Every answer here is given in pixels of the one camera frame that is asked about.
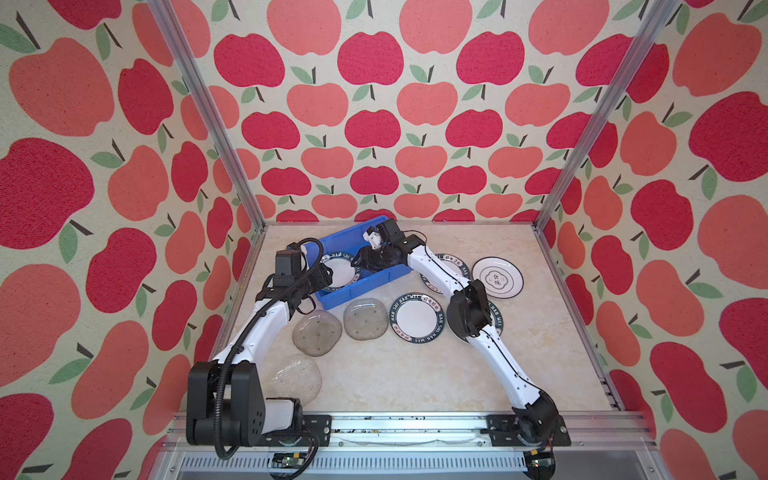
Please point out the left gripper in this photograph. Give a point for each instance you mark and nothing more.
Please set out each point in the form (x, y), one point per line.
(322, 279)

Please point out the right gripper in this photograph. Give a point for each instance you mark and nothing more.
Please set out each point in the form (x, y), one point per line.
(369, 257)

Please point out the white plate green rim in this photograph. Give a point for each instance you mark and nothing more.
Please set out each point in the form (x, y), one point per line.
(496, 318)
(344, 273)
(417, 318)
(455, 264)

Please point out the clear glass plate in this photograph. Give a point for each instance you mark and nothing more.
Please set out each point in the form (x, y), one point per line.
(365, 319)
(296, 377)
(317, 333)

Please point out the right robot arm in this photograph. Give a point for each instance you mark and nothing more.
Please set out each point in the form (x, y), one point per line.
(469, 317)

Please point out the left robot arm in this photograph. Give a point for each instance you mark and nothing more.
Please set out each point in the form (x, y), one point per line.
(226, 407)

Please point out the blue plastic bin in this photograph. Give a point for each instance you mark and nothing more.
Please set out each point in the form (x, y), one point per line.
(350, 241)

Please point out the white plate black rim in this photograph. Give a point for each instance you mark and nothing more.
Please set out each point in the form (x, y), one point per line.
(501, 278)

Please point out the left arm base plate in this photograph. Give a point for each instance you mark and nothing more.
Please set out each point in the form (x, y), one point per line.
(314, 427)

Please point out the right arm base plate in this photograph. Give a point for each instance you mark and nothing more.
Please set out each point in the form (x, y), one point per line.
(510, 431)

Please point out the left aluminium post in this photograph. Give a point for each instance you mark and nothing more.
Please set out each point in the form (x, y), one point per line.
(173, 34)

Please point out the aluminium post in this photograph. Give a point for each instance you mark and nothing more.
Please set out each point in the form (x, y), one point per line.
(653, 23)
(173, 34)

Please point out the aluminium front rail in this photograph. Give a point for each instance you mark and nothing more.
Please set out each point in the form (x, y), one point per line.
(423, 445)

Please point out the right aluminium post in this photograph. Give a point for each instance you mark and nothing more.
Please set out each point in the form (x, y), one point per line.
(653, 23)

